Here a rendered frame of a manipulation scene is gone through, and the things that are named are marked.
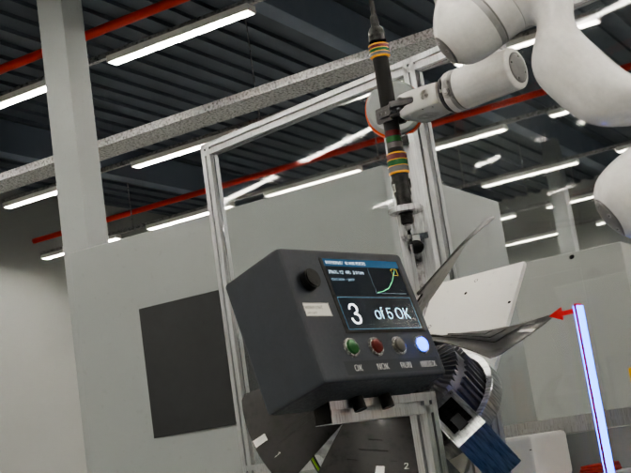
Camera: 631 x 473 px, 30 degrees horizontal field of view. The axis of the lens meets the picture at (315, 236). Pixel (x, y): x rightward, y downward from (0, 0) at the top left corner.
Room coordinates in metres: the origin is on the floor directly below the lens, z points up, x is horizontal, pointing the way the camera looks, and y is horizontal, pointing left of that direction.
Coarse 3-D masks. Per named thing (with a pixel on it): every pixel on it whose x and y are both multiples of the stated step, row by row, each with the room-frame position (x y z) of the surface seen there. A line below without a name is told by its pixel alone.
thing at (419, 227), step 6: (414, 216) 2.95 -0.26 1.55; (420, 216) 2.94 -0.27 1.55; (414, 222) 2.95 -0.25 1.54; (420, 222) 2.94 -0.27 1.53; (402, 228) 2.95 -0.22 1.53; (414, 228) 2.95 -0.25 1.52; (420, 228) 2.94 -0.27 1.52; (426, 228) 2.94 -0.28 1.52; (402, 234) 2.95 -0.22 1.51; (414, 234) 2.95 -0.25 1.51; (420, 234) 2.96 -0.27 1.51; (426, 234) 2.97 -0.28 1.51; (402, 240) 3.02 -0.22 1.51
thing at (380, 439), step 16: (352, 432) 2.27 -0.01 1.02; (368, 432) 2.27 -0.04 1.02; (384, 432) 2.27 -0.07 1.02; (400, 432) 2.28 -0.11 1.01; (336, 448) 2.25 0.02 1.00; (352, 448) 2.25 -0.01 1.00; (368, 448) 2.24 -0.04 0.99; (384, 448) 2.24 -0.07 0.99; (400, 448) 2.25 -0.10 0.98; (336, 464) 2.23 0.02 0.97; (352, 464) 2.22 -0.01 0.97; (368, 464) 2.22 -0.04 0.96; (384, 464) 2.22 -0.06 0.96; (400, 464) 2.22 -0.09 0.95; (416, 464) 2.22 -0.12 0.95
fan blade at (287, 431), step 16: (256, 400) 2.53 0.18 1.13; (256, 416) 2.53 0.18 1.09; (272, 416) 2.51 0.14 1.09; (288, 416) 2.49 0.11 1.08; (304, 416) 2.48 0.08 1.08; (256, 432) 2.52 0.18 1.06; (272, 432) 2.50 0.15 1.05; (288, 432) 2.49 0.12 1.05; (304, 432) 2.48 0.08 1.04; (320, 432) 2.47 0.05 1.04; (256, 448) 2.51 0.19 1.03; (272, 448) 2.50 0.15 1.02; (288, 448) 2.49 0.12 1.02; (304, 448) 2.48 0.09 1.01; (320, 448) 2.47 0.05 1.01; (272, 464) 2.49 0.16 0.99; (288, 464) 2.48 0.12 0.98; (304, 464) 2.47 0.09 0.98
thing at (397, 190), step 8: (376, 16) 2.37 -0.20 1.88; (376, 24) 2.37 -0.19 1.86; (368, 32) 2.37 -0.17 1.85; (376, 32) 2.36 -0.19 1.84; (384, 32) 2.37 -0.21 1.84; (376, 40) 2.39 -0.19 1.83; (384, 40) 2.38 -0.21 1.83; (392, 176) 2.36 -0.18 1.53; (400, 176) 2.36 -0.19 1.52; (392, 184) 2.37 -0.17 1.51; (400, 184) 2.36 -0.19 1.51; (408, 184) 2.37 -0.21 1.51; (400, 192) 2.36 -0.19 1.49; (408, 192) 2.36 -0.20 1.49; (400, 200) 2.36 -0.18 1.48; (408, 200) 2.36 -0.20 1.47; (400, 216) 2.37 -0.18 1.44; (408, 216) 2.36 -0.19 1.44
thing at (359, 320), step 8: (336, 296) 1.54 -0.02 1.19; (344, 304) 1.54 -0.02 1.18; (352, 304) 1.55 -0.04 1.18; (360, 304) 1.57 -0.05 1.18; (344, 312) 1.54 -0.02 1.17; (352, 312) 1.55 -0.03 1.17; (360, 312) 1.56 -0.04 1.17; (352, 320) 1.54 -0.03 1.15; (360, 320) 1.55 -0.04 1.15; (368, 320) 1.57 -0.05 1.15; (352, 328) 1.53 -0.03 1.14; (360, 328) 1.55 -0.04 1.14; (368, 328) 1.56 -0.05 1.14
